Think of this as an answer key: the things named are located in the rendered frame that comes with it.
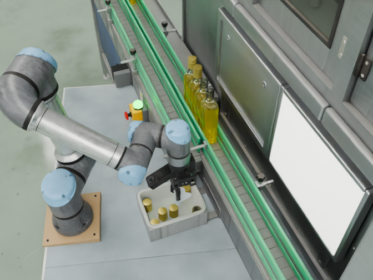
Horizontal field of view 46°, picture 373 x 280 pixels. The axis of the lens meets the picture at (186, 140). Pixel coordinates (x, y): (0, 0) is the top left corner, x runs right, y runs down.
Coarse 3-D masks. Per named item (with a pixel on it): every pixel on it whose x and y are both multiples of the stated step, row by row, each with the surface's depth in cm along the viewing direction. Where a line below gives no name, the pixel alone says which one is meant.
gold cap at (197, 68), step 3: (195, 66) 165; (198, 66) 165; (201, 66) 165; (195, 69) 164; (198, 69) 164; (201, 69) 165; (195, 72) 165; (198, 72) 165; (201, 72) 166; (195, 75) 166; (198, 75) 166; (201, 75) 167; (195, 78) 167; (198, 78) 167
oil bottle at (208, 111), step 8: (200, 104) 165; (208, 104) 161; (216, 104) 162; (200, 112) 168; (208, 112) 163; (216, 112) 164; (200, 120) 170; (208, 120) 166; (216, 120) 167; (208, 128) 169; (216, 128) 171; (208, 136) 172
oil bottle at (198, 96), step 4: (196, 92) 167; (200, 92) 166; (196, 96) 167; (200, 96) 165; (204, 96) 165; (196, 100) 168; (200, 100) 166; (196, 104) 170; (196, 108) 171; (196, 112) 173; (196, 116) 174; (196, 120) 175
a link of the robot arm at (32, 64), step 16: (32, 48) 129; (16, 64) 125; (32, 64) 126; (48, 64) 130; (32, 80) 124; (48, 80) 130; (48, 96) 133; (64, 112) 143; (64, 160) 153; (80, 160) 155
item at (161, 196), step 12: (144, 192) 166; (156, 192) 168; (168, 192) 171; (192, 192) 170; (156, 204) 170; (168, 204) 170; (180, 204) 170; (192, 204) 170; (204, 204) 161; (144, 216) 158; (156, 216) 166; (168, 216) 166; (180, 216) 166; (192, 216) 159
